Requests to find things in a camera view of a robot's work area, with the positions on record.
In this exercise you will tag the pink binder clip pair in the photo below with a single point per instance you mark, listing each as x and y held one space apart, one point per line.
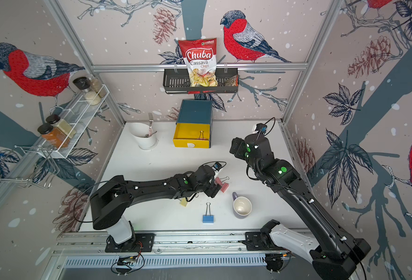
221 181
224 187

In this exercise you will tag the chrome wire rack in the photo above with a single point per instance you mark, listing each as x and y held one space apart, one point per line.
25 167

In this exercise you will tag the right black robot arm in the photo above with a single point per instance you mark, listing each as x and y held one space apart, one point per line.
332 251

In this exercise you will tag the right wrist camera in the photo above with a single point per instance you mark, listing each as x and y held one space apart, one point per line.
261 128

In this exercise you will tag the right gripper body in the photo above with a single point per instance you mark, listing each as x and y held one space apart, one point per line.
251 163

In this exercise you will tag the teal drawer cabinet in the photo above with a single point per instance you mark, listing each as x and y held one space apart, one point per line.
196 112

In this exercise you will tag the white utensil cup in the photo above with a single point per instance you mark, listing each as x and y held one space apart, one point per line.
144 136

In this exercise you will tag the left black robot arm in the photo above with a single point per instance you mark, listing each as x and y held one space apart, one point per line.
110 201

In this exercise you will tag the white spice jar black lid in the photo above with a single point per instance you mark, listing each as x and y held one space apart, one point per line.
83 84

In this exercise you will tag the orange spice jar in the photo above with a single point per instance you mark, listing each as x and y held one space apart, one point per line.
54 136

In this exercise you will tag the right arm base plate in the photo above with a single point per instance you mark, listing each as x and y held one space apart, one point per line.
258 241

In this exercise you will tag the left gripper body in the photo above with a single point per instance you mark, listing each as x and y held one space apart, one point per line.
212 189

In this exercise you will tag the metal fork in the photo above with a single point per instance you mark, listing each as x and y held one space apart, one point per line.
150 124

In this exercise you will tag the Chuba cassava chips bag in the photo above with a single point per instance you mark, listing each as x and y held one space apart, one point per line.
200 58

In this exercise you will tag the white wire spice rack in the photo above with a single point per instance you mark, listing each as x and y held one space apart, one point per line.
79 114

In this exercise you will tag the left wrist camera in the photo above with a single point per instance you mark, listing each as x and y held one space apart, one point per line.
218 166

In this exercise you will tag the yellow spice jar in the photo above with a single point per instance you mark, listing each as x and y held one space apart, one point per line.
57 122

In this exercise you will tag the yellow top drawer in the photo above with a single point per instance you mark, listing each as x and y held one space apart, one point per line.
187 136

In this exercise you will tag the purple mug white inside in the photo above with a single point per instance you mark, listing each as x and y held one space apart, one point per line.
242 206

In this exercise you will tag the black wire wall basket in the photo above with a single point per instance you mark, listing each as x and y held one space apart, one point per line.
183 82

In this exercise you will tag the brown spice jar rear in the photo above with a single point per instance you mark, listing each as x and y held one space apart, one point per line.
96 85

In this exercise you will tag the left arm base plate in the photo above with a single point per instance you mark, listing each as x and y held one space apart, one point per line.
140 242

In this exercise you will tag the blue binder clip front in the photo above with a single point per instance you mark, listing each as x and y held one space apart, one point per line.
208 218

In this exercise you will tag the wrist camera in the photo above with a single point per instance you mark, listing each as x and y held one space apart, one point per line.
261 128
218 166

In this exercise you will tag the yellow binder clip lower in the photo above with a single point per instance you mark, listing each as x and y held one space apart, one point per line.
183 202

